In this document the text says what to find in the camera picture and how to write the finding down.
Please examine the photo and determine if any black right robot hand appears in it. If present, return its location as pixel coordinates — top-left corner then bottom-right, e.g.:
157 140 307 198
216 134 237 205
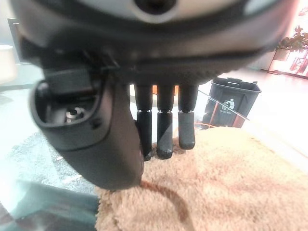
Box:
9 0 298 191

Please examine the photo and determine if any fluffy tan cloth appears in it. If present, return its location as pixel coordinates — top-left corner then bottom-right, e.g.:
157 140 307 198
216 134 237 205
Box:
95 127 308 231

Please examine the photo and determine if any white round stool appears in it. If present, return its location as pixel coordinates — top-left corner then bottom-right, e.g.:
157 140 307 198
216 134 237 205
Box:
0 44 18 85

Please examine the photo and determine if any dark grey trash bin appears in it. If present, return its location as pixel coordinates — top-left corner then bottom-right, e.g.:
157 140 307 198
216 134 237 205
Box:
201 77 262 128

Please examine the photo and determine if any orange metal plant stand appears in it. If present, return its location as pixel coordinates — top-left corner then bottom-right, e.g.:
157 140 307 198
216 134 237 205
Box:
269 48 308 75

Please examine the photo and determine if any potted plant with red leaves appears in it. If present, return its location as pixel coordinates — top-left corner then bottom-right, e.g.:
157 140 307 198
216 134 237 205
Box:
279 25 308 52

